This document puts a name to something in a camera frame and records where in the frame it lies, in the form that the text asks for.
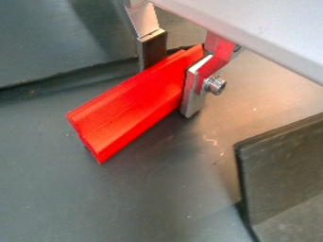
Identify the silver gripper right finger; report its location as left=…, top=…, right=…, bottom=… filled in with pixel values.
left=181, top=31, right=237, bottom=118

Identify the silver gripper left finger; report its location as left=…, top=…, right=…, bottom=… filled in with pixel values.
left=125, top=0, right=169, bottom=70

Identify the red star-shaped peg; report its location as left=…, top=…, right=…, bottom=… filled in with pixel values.
left=67, top=44, right=203, bottom=164

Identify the dark grey curved fixture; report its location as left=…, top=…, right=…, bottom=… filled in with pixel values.
left=234, top=112, right=323, bottom=242

